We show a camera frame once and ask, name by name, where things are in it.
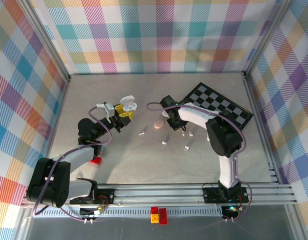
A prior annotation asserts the black and white chessboard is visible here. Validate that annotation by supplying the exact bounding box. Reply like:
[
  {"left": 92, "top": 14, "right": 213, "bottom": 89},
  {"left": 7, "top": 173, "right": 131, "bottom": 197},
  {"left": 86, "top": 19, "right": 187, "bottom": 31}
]
[{"left": 182, "top": 82, "right": 254, "bottom": 130}]

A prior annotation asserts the black controller board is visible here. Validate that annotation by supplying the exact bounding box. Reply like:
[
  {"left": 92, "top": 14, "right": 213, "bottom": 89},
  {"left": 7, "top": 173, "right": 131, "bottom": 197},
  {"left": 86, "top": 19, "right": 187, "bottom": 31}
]
[
  {"left": 220, "top": 204, "right": 239, "bottom": 219},
  {"left": 80, "top": 206, "right": 106, "bottom": 217}
]

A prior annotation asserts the long red toy brick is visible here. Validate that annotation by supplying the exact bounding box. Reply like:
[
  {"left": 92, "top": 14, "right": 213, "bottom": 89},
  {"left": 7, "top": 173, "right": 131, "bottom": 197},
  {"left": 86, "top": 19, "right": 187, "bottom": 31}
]
[{"left": 158, "top": 207, "right": 169, "bottom": 225}]

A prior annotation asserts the thin aluminium wall rail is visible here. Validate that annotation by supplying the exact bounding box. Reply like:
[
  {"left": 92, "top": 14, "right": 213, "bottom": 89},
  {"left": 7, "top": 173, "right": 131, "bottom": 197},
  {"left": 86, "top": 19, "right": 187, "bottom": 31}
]
[{"left": 68, "top": 71, "right": 246, "bottom": 76}]

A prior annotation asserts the aluminium side rail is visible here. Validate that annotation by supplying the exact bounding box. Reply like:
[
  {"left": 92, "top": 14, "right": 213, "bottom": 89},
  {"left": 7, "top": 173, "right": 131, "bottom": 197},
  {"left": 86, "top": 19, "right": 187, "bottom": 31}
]
[
  {"left": 45, "top": 76, "right": 72, "bottom": 161},
  {"left": 242, "top": 72, "right": 282, "bottom": 186}
]

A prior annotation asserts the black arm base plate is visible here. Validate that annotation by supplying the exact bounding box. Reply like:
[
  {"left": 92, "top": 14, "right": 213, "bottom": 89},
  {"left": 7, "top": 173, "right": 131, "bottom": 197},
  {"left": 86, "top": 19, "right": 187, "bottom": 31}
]
[
  {"left": 202, "top": 186, "right": 250, "bottom": 204},
  {"left": 69, "top": 188, "right": 116, "bottom": 206}
]

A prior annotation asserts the wide aluminium mounting rail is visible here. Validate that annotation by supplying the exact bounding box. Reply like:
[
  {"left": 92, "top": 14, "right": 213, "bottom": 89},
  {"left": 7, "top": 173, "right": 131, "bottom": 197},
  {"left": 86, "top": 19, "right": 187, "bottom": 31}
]
[{"left": 21, "top": 183, "right": 298, "bottom": 208}]

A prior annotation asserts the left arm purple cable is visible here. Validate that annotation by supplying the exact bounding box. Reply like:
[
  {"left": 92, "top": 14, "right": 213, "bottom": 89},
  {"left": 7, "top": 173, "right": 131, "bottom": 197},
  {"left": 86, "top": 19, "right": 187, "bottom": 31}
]
[{"left": 32, "top": 106, "right": 113, "bottom": 222}]

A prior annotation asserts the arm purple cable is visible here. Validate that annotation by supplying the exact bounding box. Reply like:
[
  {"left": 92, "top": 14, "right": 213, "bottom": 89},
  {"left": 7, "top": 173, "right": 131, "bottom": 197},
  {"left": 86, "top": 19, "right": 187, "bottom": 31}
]
[
  {"left": 32, "top": 106, "right": 113, "bottom": 222},
  {"left": 146, "top": 101, "right": 253, "bottom": 222}
]

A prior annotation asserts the slotted grey cable duct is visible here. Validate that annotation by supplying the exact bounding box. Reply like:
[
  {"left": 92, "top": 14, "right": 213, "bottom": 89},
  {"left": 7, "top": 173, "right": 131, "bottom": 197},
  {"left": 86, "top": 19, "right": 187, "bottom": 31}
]
[{"left": 32, "top": 208, "right": 224, "bottom": 218}]

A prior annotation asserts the aluminium frame post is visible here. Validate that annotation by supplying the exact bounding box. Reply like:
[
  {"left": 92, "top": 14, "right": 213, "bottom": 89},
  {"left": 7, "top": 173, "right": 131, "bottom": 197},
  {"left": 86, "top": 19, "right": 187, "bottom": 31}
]
[
  {"left": 242, "top": 0, "right": 294, "bottom": 81},
  {"left": 17, "top": 0, "right": 71, "bottom": 83}
]

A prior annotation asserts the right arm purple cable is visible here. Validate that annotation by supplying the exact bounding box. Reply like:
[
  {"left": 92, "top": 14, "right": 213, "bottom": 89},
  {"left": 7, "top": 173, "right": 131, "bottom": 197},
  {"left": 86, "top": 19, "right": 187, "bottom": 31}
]
[{"left": 146, "top": 101, "right": 253, "bottom": 222}]

